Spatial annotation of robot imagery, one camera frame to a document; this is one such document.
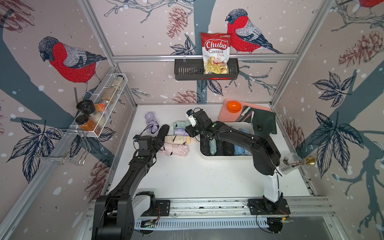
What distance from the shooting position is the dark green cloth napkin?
1053 millimetres

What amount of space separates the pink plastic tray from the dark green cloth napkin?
0.03m

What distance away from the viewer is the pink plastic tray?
3.73 feet

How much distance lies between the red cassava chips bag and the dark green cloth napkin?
453 mm

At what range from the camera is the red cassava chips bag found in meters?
0.83
